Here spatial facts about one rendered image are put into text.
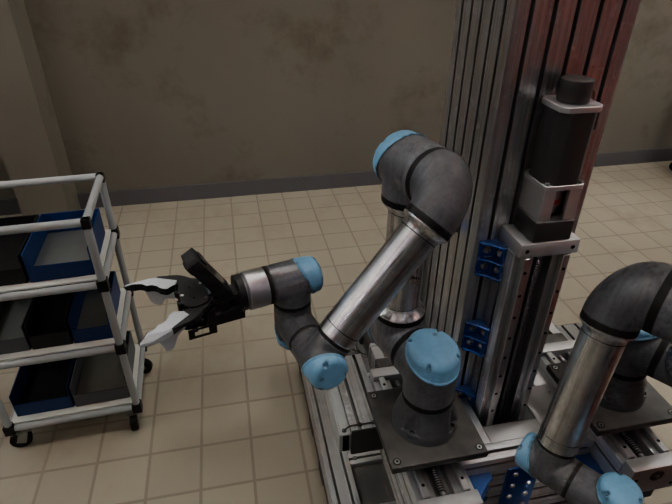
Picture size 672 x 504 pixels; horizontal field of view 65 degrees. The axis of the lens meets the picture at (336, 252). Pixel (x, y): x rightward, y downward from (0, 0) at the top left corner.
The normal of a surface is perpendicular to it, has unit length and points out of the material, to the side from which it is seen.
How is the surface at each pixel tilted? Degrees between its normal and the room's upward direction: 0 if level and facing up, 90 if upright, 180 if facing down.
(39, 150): 90
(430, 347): 8
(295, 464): 0
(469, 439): 0
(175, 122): 90
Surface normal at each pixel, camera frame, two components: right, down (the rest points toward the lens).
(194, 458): 0.00, -0.85
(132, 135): 0.20, 0.52
